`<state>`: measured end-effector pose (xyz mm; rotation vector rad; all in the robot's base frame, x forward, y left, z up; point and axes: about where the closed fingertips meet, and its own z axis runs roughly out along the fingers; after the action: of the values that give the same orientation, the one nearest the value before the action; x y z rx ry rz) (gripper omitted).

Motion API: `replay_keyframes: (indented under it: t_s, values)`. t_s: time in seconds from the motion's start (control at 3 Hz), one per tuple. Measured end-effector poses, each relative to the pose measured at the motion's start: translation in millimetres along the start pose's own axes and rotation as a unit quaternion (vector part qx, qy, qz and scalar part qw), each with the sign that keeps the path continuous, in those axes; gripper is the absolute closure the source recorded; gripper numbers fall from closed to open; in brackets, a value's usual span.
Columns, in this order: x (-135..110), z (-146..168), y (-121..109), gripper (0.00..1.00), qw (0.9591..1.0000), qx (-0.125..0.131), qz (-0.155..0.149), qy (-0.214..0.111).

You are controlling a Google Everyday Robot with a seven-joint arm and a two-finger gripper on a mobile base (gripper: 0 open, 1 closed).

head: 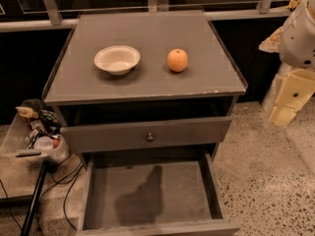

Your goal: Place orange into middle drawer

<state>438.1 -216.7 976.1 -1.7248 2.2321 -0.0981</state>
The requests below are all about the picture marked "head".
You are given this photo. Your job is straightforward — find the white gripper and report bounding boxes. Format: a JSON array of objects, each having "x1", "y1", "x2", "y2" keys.
[{"x1": 259, "y1": 3, "x2": 315, "y2": 127}]

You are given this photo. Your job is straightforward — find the orange fruit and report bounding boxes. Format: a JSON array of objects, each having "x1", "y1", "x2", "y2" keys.
[{"x1": 166, "y1": 49, "x2": 188, "y2": 73}]

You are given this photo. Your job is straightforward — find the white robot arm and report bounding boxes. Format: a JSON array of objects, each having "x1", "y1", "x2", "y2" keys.
[{"x1": 259, "y1": 0, "x2": 315, "y2": 126}]

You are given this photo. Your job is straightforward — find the grey drawer cabinet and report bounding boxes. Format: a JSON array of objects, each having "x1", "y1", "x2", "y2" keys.
[{"x1": 43, "y1": 11, "x2": 246, "y2": 150}]

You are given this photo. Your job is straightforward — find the grey top drawer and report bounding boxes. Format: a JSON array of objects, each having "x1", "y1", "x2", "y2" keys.
[{"x1": 61, "y1": 117, "x2": 231, "y2": 153}]

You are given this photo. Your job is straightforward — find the round metal drawer knob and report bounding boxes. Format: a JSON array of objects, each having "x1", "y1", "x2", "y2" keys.
[{"x1": 147, "y1": 133, "x2": 155, "y2": 142}]

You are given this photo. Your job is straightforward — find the open grey middle drawer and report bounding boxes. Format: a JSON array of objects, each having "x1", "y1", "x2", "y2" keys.
[{"x1": 77, "y1": 152, "x2": 240, "y2": 236}]

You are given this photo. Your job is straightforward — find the yellow object on railing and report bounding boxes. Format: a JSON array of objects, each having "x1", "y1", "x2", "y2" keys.
[{"x1": 287, "y1": 0, "x2": 302, "y2": 11}]

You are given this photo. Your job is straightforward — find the white bowl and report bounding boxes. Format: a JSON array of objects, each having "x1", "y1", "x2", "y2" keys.
[{"x1": 94, "y1": 45, "x2": 141, "y2": 76}]

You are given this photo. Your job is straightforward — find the clutter items in bin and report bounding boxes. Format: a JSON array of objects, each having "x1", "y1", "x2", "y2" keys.
[{"x1": 17, "y1": 106, "x2": 61, "y2": 150}]

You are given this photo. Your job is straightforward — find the clear plastic bin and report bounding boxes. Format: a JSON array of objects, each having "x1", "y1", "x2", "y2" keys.
[{"x1": 0, "y1": 99, "x2": 70, "y2": 166}]

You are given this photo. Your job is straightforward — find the black stand pole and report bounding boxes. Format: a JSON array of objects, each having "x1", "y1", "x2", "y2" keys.
[{"x1": 20, "y1": 162, "x2": 48, "y2": 236}]

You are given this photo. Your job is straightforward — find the metal railing with glass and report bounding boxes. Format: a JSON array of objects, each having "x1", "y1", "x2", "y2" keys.
[{"x1": 0, "y1": 0, "x2": 290, "y2": 32}]

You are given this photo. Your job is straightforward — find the black floor cable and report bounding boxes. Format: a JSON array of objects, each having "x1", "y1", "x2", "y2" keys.
[{"x1": 0, "y1": 152, "x2": 85, "y2": 232}]

